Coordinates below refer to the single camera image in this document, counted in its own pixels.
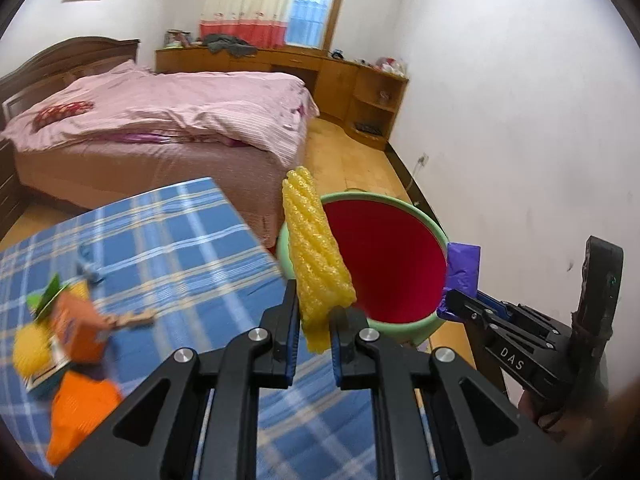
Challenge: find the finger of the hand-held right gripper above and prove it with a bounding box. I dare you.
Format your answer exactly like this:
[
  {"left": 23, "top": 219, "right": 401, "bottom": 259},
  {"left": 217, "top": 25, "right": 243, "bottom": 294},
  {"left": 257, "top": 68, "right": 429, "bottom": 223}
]
[
  {"left": 476, "top": 293, "right": 562, "bottom": 339},
  {"left": 444, "top": 288, "right": 509, "bottom": 334}
]

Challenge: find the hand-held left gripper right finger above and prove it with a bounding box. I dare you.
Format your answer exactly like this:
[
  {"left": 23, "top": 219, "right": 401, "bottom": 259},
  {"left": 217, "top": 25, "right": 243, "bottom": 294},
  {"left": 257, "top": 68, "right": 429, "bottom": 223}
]
[{"left": 327, "top": 305, "right": 586, "bottom": 480}]

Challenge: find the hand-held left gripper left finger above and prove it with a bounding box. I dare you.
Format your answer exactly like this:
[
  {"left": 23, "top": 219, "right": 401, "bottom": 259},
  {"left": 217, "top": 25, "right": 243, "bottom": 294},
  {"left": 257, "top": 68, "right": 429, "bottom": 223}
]
[{"left": 54, "top": 277, "right": 301, "bottom": 480}]

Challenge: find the purple plastic wrapper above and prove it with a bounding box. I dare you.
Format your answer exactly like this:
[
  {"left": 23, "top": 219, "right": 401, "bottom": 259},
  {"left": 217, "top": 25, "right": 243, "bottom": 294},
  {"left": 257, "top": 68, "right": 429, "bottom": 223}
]
[{"left": 436, "top": 242, "right": 482, "bottom": 321}]

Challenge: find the red bin with green rim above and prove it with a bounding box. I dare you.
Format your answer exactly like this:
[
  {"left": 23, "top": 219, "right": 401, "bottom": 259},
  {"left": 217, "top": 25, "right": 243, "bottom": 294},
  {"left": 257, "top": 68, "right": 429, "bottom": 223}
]
[{"left": 276, "top": 191, "right": 449, "bottom": 347}]

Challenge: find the wooden puzzle piece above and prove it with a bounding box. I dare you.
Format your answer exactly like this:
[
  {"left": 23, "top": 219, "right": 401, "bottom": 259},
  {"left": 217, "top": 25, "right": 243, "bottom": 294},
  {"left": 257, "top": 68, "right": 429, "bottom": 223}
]
[{"left": 102, "top": 309, "right": 156, "bottom": 333}]

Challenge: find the orange plastic wrapper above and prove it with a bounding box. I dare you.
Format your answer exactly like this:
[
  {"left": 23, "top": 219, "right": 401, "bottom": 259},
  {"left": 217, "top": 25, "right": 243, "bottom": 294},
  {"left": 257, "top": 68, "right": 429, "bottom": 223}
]
[{"left": 46, "top": 370, "right": 123, "bottom": 466}]

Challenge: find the green printed packet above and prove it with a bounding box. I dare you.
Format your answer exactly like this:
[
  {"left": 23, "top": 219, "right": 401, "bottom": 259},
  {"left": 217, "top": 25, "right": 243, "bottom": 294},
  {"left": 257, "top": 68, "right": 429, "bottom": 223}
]
[{"left": 25, "top": 274, "right": 71, "bottom": 321}]

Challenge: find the person's right hand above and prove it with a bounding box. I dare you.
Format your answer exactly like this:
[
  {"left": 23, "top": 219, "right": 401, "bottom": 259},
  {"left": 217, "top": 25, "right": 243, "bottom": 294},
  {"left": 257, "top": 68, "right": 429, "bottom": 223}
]
[{"left": 517, "top": 387, "right": 566, "bottom": 433}]

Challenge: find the blue plaid tablecloth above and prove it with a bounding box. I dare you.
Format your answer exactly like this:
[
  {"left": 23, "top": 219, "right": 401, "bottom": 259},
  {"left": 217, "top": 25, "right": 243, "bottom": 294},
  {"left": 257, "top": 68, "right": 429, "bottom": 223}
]
[{"left": 0, "top": 176, "right": 436, "bottom": 480}]

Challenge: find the small blue plastic piece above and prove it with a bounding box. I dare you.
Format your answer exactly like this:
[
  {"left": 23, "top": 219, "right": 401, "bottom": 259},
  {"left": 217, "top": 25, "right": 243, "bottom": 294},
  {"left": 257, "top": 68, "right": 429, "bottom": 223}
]
[{"left": 75, "top": 245, "right": 106, "bottom": 283}]

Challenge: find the bed mattress with pink sheet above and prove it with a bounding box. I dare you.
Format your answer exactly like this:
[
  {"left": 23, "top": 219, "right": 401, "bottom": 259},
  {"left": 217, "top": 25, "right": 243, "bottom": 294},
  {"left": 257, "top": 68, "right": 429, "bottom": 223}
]
[{"left": 12, "top": 127, "right": 301, "bottom": 251}]

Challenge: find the wooden corner shelf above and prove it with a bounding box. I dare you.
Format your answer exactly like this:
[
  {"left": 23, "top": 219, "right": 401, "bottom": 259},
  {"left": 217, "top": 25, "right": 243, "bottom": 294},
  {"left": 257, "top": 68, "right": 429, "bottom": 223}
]
[{"left": 345, "top": 65, "right": 410, "bottom": 151}]

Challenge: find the long wooden desk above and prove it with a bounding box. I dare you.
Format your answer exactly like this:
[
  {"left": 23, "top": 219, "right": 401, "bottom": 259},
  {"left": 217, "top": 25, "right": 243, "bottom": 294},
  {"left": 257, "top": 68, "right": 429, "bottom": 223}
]
[{"left": 155, "top": 42, "right": 361, "bottom": 128}]

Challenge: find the bed with pink blanket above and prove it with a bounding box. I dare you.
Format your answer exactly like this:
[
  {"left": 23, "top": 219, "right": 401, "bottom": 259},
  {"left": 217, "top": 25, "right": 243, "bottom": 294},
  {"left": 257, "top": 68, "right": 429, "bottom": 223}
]
[{"left": 0, "top": 59, "right": 321, "bottom": 168}]

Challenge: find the white and pink clutter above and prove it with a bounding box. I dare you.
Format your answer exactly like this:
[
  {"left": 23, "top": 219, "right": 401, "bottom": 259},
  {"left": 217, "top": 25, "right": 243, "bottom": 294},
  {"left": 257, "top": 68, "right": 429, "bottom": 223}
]
[{"left": 375, "top": 56, "right": 408, "bottom": 76}]

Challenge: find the dark clothing pile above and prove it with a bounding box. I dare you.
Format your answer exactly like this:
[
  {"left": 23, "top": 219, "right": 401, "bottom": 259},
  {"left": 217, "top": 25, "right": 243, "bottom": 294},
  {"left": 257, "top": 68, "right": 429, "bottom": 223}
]
[{"left": 202, "top": 34, "right": 258, "bottom": 57}]

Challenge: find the red patterned pillow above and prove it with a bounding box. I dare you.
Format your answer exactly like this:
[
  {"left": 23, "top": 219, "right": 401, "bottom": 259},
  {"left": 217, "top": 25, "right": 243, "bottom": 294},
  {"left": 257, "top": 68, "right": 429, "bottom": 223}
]
[{"left": 32, "top": 101, "right": 95, "bottom": 131}]

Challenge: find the dark wooden nightstand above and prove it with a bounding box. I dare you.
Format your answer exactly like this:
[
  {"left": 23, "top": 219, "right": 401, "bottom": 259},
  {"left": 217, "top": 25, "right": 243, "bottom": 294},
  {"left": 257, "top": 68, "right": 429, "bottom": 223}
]
[{"left": 0, "top": 140, "right": 23, "bottom": 233}]

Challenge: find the window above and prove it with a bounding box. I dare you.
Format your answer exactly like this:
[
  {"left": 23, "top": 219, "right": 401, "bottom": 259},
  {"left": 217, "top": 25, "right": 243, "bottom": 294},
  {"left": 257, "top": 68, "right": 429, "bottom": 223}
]
[{"left": 285, "top": 0, "right": 351, "bottom": 50}]

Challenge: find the white and red curtain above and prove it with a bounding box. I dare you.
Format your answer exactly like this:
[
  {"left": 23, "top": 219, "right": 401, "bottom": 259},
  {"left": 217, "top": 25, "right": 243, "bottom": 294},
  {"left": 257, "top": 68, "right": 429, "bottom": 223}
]
[{"left": 199, "top": 0, "right": 301, "bottom": 50}]

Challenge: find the dark wooden headboard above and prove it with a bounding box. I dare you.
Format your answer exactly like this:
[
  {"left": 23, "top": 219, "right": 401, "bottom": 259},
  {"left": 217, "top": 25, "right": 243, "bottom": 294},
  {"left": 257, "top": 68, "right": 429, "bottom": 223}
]
[{"left": 0, "top": 36, "right": 142, "bottom": 126}]

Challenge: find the grey power cable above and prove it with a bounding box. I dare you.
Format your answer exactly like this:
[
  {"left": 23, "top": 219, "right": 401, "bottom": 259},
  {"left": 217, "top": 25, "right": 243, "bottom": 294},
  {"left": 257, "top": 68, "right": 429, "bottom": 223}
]
[{"left": 402, "top": 160, "right": 426, "bottom": 206}]

